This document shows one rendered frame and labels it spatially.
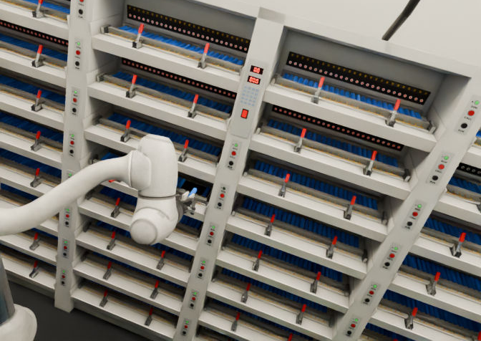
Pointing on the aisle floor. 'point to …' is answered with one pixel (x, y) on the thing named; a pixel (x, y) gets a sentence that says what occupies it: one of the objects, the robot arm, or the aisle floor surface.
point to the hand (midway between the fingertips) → (187, 198)
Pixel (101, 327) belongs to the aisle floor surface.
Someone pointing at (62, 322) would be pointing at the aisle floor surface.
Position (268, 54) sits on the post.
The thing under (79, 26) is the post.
